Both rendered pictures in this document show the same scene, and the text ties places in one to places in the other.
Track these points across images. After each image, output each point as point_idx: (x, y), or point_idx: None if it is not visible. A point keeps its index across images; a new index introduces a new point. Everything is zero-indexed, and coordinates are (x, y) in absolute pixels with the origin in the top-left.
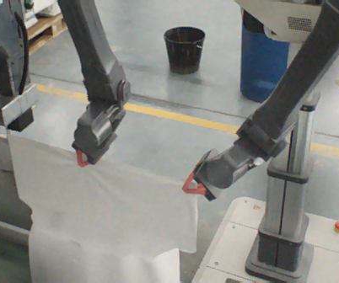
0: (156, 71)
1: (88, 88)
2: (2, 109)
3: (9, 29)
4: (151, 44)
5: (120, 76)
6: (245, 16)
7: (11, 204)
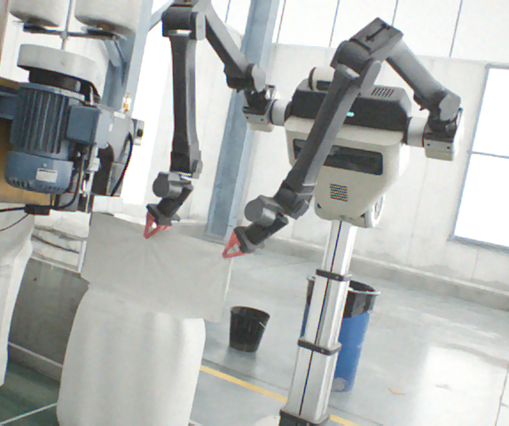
0: (215, 343)
1: (171, 160)
2: (95, 196)
3: (121, 140)
4: (215, 325)
5: (197, 155)
6: (309, 293)
7: (53, 345)
